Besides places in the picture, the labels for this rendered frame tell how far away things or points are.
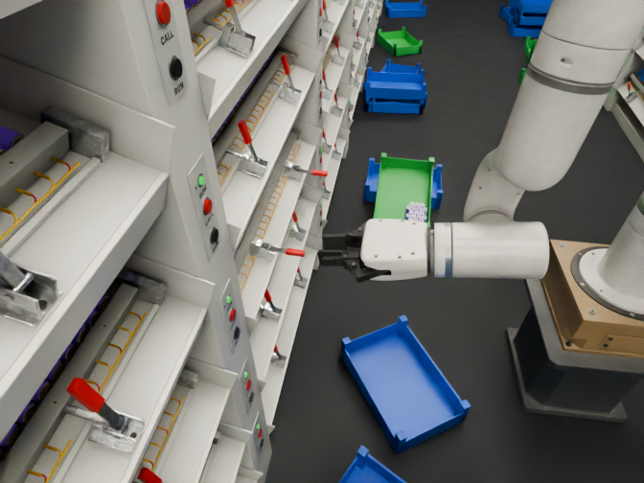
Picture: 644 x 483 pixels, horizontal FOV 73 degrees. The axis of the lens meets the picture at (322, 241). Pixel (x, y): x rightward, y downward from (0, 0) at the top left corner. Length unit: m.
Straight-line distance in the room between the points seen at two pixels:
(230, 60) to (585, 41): 0.40
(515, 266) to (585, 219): 1.30
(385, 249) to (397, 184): 1.10
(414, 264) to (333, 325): 0.72
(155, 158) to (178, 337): 0.21
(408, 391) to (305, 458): 0.32
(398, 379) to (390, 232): 0.65
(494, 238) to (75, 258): 0.52
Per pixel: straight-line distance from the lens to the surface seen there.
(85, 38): 0.39
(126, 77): 0.39
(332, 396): 1.23
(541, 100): 0.56
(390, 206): 1.69
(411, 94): 2.39
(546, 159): 0.58
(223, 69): 0.59
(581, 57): 0.54
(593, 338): 1.08
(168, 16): 0.41
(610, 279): 1.09
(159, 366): 0.51
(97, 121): 0.42
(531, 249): 0.67
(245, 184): 0.70
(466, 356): 1.35
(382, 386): 1.25
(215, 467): 0.86
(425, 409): 1.24
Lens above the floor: 1.09
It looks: 43 degrees down
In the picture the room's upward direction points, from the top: straight up
